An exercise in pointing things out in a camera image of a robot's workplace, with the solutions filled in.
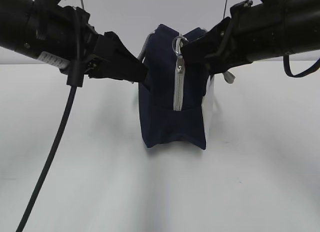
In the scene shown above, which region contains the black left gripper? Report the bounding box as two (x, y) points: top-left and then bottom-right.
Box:
(59, 6), (148, 83)

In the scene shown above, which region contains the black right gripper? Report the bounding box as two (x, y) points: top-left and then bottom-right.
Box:
(181, 0), (253, 74)

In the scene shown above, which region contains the navy blue lunch bag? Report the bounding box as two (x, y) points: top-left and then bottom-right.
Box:
(138, 24), (215, 150)

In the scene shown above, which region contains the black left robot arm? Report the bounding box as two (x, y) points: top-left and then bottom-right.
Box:
(0, 0), (148, 87)

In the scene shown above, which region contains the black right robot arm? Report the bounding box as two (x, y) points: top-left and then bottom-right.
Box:
(181, 0), (320, 78)

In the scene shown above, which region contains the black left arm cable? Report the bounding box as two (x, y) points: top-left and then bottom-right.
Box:
(15, 6), (83, 232)

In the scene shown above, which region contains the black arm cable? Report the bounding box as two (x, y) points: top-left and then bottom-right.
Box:
(282, 54), (320, 79)
(15, 6), (83, 232)

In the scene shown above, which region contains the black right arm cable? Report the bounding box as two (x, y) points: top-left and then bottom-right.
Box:
(282, 54), (320, 79)

